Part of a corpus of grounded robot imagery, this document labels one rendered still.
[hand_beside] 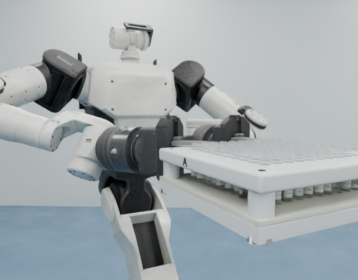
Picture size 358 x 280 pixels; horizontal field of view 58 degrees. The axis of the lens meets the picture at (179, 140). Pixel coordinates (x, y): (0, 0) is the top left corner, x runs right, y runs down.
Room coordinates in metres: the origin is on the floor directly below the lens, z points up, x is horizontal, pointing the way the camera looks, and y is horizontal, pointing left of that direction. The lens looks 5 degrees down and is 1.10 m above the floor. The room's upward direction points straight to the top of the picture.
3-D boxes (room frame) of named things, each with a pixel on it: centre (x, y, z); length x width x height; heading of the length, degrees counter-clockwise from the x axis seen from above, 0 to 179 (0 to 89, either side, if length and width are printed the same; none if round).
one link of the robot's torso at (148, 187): (1.05, 0.17, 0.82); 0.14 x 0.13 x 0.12; 117
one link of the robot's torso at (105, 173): (1.11, 0.19, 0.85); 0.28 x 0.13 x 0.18; 27
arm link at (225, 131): (0.69, -0.10, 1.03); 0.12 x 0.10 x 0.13; 19
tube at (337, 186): (0.42, -0.21, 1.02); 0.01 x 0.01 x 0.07
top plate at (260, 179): (0.47, -0.13, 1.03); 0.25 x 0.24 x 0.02; 117
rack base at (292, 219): (0.47, -0.13, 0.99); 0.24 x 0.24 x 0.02; 27
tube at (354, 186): (0.43, -0.24, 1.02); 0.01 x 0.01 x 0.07
